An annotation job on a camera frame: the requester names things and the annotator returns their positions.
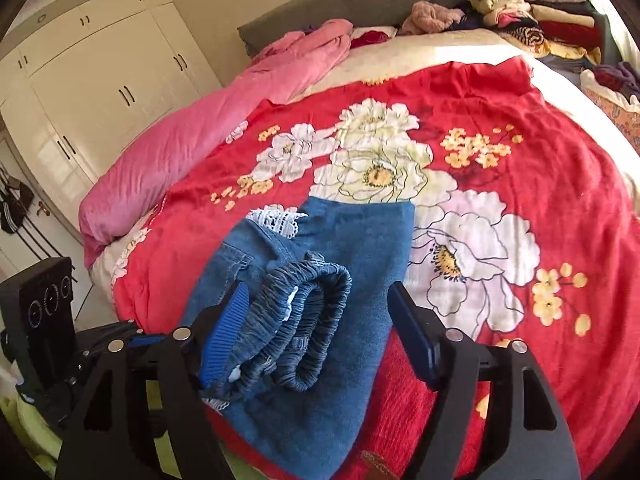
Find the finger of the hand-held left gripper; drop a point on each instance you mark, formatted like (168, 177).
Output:
(65, 390)
(147, 342)

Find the white wardrobe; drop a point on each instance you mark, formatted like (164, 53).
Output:
(100, 60)

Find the cream bed sheet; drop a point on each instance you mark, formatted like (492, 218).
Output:
(425, 55)

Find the person's green clothing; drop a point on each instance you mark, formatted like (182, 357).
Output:
(30, 440)

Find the purple garment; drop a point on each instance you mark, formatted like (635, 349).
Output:
(620, 77)

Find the pink duvet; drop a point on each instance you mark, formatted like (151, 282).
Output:
(175, 150)

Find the dark hanging bag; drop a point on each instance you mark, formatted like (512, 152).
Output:
(12, 210)

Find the pile of folded clothes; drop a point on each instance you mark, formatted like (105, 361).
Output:
(550, 15)

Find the dark red garment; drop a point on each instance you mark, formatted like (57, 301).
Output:
(372, 39)

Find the blue denim pants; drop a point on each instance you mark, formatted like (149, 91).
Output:
(350, 240)

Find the orange floral pillow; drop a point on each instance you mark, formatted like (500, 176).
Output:
(617, 115)

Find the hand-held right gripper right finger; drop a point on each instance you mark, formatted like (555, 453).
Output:
(412, 330)

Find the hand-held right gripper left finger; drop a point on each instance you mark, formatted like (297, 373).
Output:
(225, 335)

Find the pink fuzzy garment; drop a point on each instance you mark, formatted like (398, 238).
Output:
(430, 17)

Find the red floral blanket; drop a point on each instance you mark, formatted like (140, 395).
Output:
(550, 170)

